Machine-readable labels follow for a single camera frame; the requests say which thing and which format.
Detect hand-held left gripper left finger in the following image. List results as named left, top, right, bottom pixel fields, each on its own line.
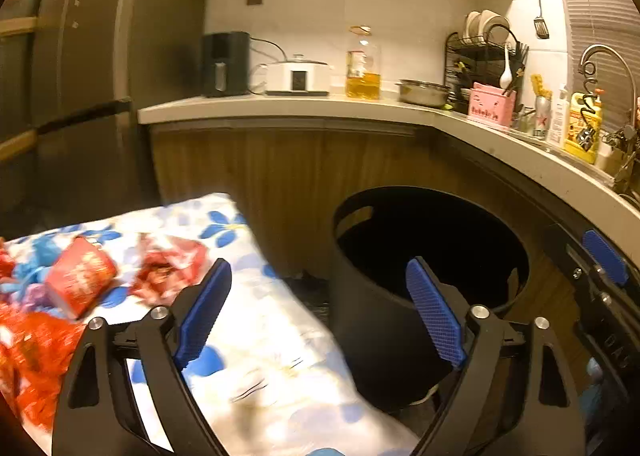
left=51, top=258, right=233, bottom=456

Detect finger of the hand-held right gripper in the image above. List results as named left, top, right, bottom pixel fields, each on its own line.
left=565, top=229, right=632, bottom=292

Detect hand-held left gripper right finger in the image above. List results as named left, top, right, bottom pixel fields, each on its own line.
left=405, top=257, right=587, bottom=456

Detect black round trash bin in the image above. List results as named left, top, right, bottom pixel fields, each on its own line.
left=327, top=186, right=531, bottom=412

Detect red white wrapper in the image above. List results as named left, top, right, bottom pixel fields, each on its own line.
left=129, top=233, right=211, bottom=307

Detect red paper cup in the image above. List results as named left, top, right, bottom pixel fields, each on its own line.
left=45, top=236, right=118, bottom=319

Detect blue bag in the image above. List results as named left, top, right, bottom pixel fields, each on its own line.
left=12, top=236, right=66, bottom=297

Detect red plastic bag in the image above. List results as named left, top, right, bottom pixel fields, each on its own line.
left=0, top=306, right=88, bottom=432

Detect person's right hand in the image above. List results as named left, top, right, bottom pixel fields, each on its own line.
left=586, top=357, right=612, bottom=419

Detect blue floral tablecloth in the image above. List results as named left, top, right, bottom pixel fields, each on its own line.
left=0, top=192, right=421, bottom=456

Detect yellow detergent bottle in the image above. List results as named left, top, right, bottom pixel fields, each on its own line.
left=565, top=91, right=603, bottom=164

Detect white pump bottle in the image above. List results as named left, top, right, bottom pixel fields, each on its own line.
left=546, top=85, right=571, bottom=148

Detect silver red can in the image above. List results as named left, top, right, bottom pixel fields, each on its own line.
left=532, top=96, right=552, bottom=138

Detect pink utensil box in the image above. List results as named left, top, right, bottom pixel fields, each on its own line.
left=467, top=82, right=517, bottom=128

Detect white spoon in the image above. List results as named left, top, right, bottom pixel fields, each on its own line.
left=500, top=43, right=514, bottom=87

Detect steel kitchen faucet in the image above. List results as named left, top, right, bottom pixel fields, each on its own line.
left=579, top=44, right=640, bottom=127

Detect steel basin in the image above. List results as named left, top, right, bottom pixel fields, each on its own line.
left=396, top=79, right=452, bottom=107

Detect grey kitchen countertop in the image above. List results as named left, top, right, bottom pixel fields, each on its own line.
left=137, top=95, right=640, bottom=257

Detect black dish rack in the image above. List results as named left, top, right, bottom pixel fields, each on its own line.
left=444, top=31, right=528, bottom=104

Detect hanging slotted spatula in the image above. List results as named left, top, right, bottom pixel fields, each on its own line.
left=531, top=0, right=550, bottom=39

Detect window blind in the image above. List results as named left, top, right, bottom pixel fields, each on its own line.
left=550, top=0, right=640, bottom=132

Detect cooking oil bottle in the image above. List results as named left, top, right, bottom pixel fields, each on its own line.
left=346, top=26, right=383, bottom=99

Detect black air fryer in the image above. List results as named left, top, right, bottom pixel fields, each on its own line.
left=201, top=31, right=252, bottom=98

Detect white slow cooker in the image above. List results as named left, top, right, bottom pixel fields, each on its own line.
left=265, top=54, right=333, bottom=97

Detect white plates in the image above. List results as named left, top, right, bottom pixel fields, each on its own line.
left=462, top=10, right=511, bottom=44

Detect dark steel refrigerator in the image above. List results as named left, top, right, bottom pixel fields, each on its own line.
left=35, top=0, right=211, bottom=217

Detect black power cable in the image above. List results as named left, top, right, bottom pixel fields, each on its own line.
left=249, top=37, right=288, bottom=87

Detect wooden glass door frame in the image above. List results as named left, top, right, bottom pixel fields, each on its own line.
left=0, top=0, right=41, bottom=212

